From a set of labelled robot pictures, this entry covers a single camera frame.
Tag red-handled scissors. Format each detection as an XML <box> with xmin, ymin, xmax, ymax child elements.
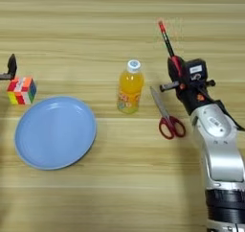
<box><xmin>149</xmin><ymin>85</ymin><xmax>187</xmax><ymax>141</ymax></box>

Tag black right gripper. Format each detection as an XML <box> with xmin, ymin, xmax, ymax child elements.
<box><xmin>159</xmin><ymin>55</ymin><xmax>218</xmax><ymax>116</ymax></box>

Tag multicolour Rubik's cube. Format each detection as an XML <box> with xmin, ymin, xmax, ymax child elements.
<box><xmin>6</xmin><ymin>75</ymin><xmax>38</xmax><ymax>106</ymax></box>

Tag blue round plate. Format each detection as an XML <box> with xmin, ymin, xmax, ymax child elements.
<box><xmin>12</xmin><ymin>95</ymin><xmax>98</xmax><ymax>172</ymax></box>

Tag red and black pen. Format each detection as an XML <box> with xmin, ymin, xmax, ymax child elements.
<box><xmin>157</xmin><ymin>19</ymin><xmax>184</xmax><ymax>79</ymax></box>

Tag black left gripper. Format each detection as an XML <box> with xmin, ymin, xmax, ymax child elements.
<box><xmin>0</xmin><ymin>53</ymin><xmax>18</xmax><ymax>81</ymax></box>

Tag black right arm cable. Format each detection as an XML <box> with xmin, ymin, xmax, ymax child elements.
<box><xmin>215</xmin><ymin>99</ymin><xmax>245</xmax><ymax>132</ymax></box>

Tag orange juice bottle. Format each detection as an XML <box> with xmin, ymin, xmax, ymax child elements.
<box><xmin>116</xmin><ymin>58</ymin><xmax>145</xmax><ymax>115</ymax></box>

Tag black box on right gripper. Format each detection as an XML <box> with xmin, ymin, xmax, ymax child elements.
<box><xmin>183</xmin><ymin>58</ymin><xmax>209</xmax><ymax>84</ymax></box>

